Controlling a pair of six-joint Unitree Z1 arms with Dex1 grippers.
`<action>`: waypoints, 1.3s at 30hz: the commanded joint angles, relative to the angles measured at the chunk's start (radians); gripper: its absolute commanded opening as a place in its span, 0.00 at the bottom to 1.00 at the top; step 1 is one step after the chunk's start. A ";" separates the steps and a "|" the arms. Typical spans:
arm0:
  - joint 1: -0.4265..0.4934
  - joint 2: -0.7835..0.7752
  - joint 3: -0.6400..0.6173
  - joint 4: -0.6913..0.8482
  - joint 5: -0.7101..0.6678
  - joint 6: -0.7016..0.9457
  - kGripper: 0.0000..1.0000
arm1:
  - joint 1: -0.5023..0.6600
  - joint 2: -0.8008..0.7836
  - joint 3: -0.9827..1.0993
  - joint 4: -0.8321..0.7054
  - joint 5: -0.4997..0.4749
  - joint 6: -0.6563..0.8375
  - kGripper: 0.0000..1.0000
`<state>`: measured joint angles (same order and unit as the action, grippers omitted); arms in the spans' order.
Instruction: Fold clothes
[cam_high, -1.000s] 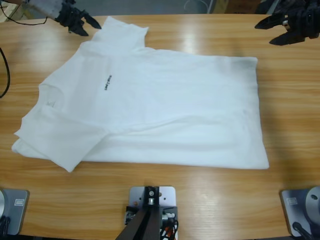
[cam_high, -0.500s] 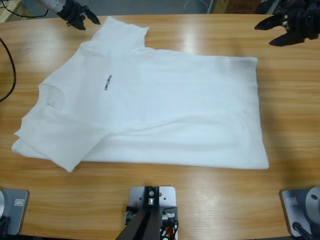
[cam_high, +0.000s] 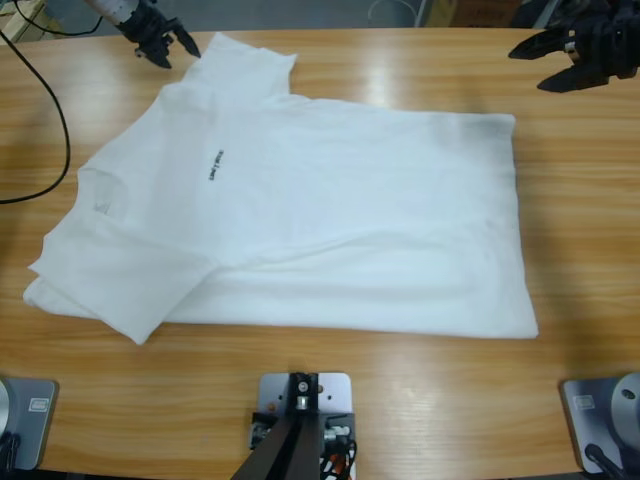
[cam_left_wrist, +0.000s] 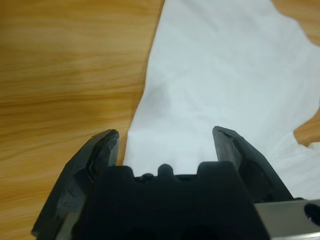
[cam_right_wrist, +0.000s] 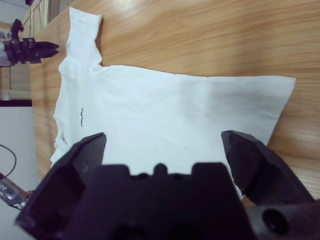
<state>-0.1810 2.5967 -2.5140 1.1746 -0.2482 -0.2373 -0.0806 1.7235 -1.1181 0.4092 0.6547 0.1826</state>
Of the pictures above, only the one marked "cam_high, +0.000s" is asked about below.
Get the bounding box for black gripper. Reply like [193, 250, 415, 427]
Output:
[508, 0, 640, 94]
[117, 0, 203, 70]

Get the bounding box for black base cable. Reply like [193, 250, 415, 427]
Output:
[584, 442, 629, 480]
[0, 432, 22, 471]

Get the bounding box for orange and black cable bundle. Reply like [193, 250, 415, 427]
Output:
[319, 439, 359, 480]

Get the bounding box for white mounting block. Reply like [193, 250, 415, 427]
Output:
[257, 371, 354, 480]

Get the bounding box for brown cardboard box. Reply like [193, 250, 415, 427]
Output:
[429, 0, 516, 29]

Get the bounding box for dark camera post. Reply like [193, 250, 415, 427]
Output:
[234, 372, 322, 480]

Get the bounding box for white T-shirt with black print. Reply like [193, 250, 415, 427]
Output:
[22, 30, 541, 346]

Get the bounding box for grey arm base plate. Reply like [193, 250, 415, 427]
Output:
[0, 377, 60, 471]
[558, 370, 640, 475]

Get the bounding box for black clamp with silver fittings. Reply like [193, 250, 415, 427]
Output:
[251, 410, 357, 451]

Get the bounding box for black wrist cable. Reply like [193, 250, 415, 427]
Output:
[0, 0, 71, 204]

